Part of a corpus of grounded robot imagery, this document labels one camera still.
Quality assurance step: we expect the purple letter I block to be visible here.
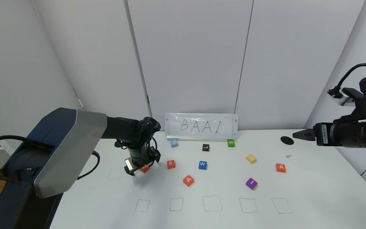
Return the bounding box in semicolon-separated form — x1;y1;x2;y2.
245;178;258;191

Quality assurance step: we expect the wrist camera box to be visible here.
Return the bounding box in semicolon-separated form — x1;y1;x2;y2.
124;158;139;176
328;87;364;107

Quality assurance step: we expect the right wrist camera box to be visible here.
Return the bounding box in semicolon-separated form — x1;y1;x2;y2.
328;87;364;107

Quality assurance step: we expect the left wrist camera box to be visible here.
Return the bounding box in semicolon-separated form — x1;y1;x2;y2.
124;158;139;176

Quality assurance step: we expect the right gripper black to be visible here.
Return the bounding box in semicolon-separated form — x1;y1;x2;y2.
292;119;363;147

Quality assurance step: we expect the white BAAI sign board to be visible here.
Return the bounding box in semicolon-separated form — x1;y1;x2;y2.
165;113;238;142

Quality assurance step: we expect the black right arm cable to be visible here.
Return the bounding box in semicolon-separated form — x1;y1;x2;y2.
335;63;366;93

